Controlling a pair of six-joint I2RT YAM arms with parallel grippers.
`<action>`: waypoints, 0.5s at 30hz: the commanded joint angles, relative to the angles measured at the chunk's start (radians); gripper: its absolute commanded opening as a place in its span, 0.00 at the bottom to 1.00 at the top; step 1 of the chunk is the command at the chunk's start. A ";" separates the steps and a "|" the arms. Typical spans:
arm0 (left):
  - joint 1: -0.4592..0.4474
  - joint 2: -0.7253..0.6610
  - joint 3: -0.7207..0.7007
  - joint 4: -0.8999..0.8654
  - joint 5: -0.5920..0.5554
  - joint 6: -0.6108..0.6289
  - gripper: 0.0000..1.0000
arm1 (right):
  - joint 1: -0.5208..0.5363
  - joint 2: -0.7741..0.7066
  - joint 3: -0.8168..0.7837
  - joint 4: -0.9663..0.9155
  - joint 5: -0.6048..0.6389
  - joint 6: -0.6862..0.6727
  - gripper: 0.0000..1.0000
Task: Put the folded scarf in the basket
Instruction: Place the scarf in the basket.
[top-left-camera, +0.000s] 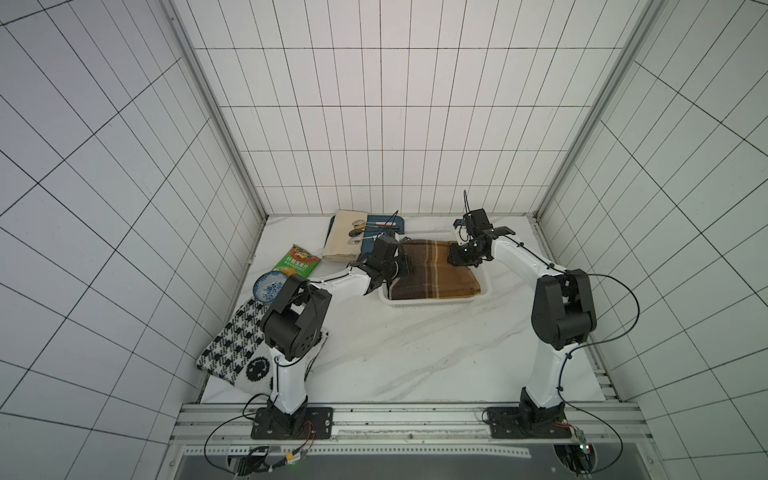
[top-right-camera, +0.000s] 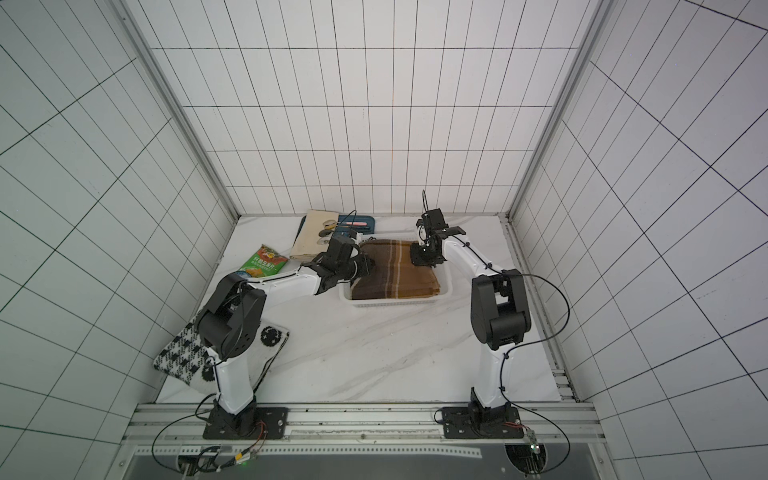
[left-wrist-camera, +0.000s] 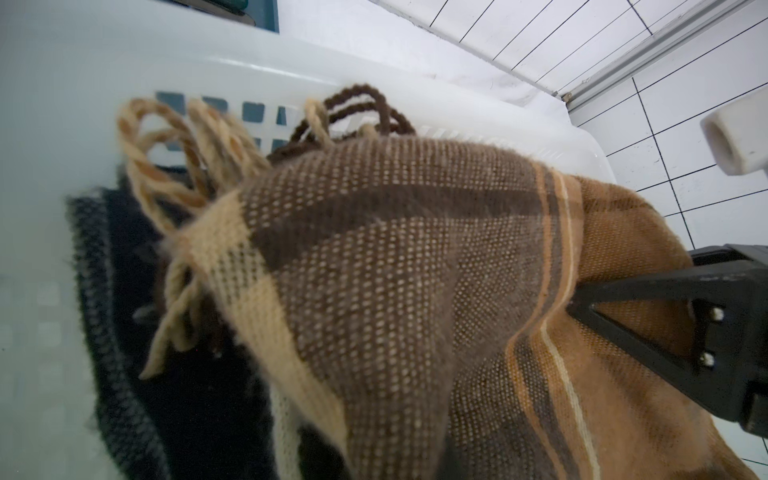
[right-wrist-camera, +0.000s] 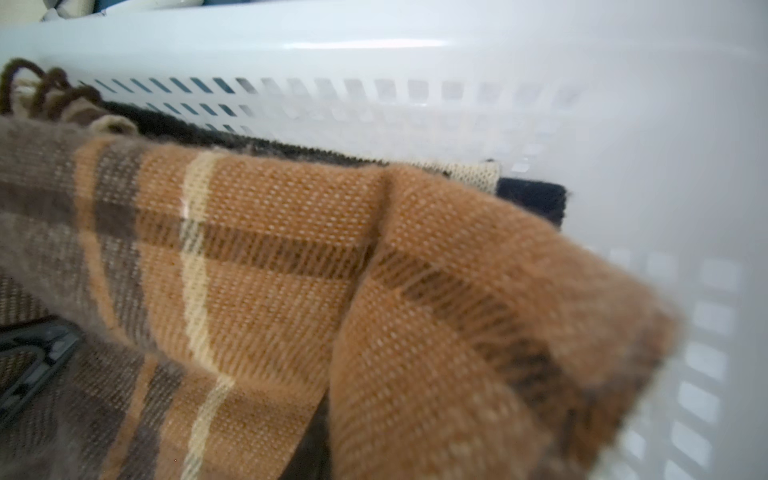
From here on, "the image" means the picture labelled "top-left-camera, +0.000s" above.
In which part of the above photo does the brown striped fringed scarf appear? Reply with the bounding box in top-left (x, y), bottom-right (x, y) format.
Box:
top-left (388, 239), bottom-right (482, 302)

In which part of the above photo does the white plastic perforated basket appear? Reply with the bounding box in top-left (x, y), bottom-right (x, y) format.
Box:
top-left (378, 239), bottom-right (492, 307)

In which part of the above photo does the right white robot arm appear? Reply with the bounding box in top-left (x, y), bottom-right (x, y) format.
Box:
top-left (448, 208), bottom-right (597, 439)

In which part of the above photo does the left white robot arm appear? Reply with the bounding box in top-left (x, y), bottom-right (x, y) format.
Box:
top-left (251, 236), bottom-right (411, 440)

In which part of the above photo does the teal blue tray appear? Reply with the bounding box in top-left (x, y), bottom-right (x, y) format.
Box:
top-left (348, 220), bottom-right (405, 238)

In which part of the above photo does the green snack bag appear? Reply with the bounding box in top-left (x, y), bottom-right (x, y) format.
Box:
top-left (273, 244), bottom-right (322, 278)

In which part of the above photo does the blue patterned ceramic bowl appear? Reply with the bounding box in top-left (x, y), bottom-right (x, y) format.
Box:
top-left (252, 270), bottom-right (288, 304)

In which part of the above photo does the houndstooth cloth with gear prints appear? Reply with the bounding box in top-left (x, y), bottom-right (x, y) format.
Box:
top-left (196, 299), bottom-right (274, 395)

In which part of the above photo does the spoon with white handle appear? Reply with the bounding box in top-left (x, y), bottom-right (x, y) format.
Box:
top-left (348, 234), bottom-right (378, 245)

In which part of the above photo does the spoon with red handle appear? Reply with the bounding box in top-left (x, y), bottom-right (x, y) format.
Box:
top-left (353, 220), bottom-right (397, 230)

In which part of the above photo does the metal base rail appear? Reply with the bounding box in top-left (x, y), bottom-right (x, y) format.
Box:
top-left (159, 402), bottom-right (667, 479)

